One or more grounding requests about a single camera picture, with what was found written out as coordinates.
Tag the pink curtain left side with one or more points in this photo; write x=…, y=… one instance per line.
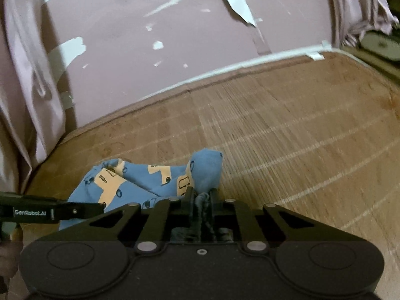
x=32, y=115

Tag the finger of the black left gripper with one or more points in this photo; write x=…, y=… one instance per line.
x=45, y=210

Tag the grey zip bag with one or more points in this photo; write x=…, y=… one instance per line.
x=385, y=46

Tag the person's left hand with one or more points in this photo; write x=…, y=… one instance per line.
x=11, y=249

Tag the pink curtain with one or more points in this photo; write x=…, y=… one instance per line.
x=353, y=18
x=32, y=115

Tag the blue patterned children's pants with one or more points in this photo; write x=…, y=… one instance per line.
x=117, y=182

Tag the pink curtain right side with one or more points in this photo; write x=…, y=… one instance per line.
x=353, y=18

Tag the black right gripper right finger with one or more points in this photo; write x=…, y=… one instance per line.
x=267, y=229

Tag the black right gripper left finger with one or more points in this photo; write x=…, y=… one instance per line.
x=143, y=230

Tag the brown woven bamboo bed mat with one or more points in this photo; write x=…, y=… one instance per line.
x=320, y=137

